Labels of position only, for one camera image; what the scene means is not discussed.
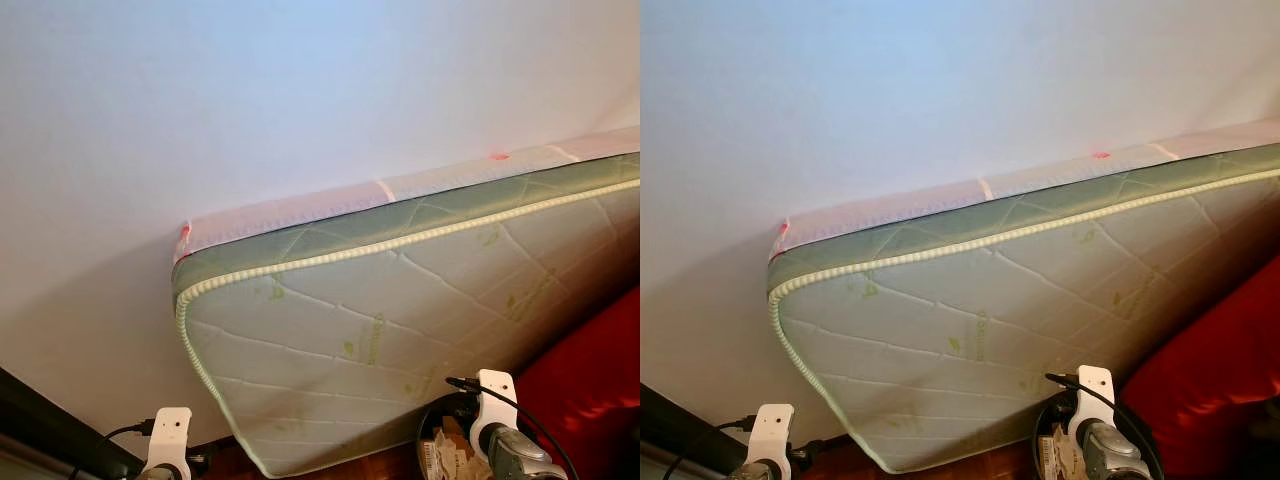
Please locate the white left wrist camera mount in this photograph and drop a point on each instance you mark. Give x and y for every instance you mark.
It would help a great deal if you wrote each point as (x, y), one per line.
(770, 430)
(168, 432)

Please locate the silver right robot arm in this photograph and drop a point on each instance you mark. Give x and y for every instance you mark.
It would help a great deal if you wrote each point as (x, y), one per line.
(1115, 455)
(525, 458)

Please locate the black round bin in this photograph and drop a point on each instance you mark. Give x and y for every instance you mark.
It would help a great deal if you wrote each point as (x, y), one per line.
(1042, 420)
(428, 418)

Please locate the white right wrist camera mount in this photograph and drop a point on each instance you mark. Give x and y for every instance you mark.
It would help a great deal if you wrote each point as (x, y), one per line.
(1095, 385)
(497, 388)

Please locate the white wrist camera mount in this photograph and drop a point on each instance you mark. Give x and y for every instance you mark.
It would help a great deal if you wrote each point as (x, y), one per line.
(770, 430)
(168, 432)
(1095, 385)
(497, 388)

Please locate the red sofa cushion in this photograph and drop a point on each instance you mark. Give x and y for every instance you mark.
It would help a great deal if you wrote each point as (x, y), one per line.
(590, 380)
(1200, 380)

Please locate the brown cardboard scraps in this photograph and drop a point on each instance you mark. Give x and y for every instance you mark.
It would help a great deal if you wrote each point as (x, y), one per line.
(445, 458)
(1052, 452)

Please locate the black furniture edge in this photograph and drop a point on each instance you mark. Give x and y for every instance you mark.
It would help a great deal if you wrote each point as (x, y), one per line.
(50, 420)
(680, 430)

